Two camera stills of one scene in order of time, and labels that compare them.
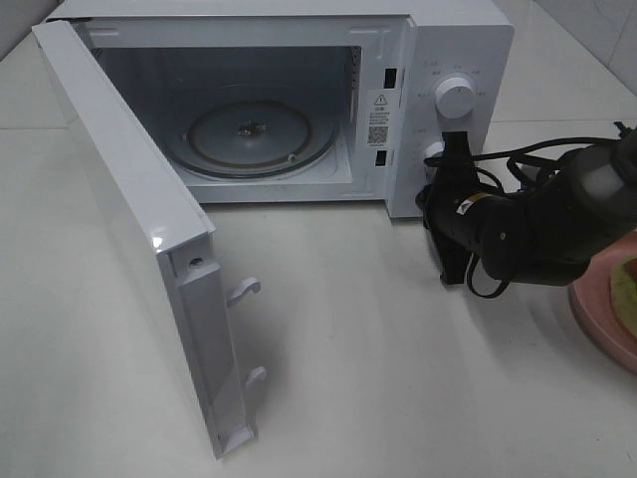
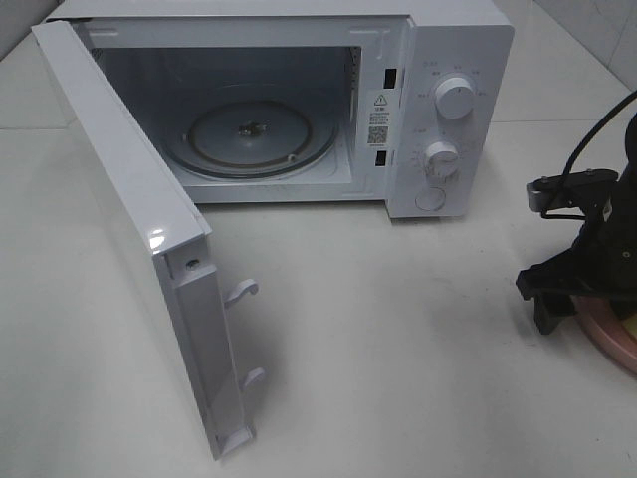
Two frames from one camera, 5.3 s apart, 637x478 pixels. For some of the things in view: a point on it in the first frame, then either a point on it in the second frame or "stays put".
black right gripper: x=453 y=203 to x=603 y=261
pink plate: x=593 y=302 stays put
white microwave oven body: x=309 y=101 stays put
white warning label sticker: x=378 y=119 stays put
